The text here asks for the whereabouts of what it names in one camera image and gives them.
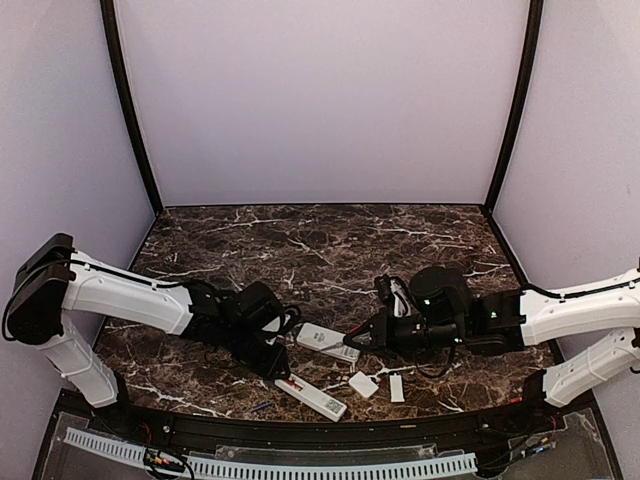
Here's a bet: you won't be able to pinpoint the narrow white battery cover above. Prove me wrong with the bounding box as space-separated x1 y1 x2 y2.
389 374 405 403

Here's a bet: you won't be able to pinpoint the blue purple battery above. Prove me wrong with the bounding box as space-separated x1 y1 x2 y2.
250 401 272 412

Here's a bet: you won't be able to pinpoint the left black frame post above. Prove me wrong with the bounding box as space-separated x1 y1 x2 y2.
99 0 164 216

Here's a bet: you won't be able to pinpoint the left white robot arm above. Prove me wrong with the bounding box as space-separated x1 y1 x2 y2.
1 233 300 436

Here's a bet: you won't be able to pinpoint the black front table rail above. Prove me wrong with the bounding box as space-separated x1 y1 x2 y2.
125 403 562 452

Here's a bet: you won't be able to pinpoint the right black frame post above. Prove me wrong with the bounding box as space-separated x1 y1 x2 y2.
483 0 544 217

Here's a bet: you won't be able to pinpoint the white remote green buttons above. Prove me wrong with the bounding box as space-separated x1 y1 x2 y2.
296 322 360 364

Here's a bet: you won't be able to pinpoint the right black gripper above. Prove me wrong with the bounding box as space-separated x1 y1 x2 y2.
344 305 467 361

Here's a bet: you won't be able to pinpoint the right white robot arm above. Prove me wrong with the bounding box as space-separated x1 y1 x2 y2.
343 266 639 434

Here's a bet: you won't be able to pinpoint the black frame post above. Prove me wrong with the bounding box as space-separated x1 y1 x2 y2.
99 0 164 216
483 0 544 217

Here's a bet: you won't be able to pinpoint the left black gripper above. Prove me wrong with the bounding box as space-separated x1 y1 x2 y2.
222 323 290 381

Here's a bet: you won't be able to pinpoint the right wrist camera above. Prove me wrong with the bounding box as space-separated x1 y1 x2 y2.
374 274 412 318

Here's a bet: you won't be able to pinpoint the white slotted cable duct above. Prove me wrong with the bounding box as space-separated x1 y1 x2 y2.
63 427 478 479

